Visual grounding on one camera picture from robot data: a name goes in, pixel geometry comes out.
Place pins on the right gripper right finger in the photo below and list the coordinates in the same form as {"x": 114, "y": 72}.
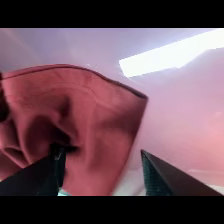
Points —
{"x": 163, "y": 181}

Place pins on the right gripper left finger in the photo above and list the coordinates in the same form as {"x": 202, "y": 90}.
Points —
{"x": 36, "y": 180}

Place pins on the red garment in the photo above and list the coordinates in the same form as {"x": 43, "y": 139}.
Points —
{"x": 90, "y": 116}

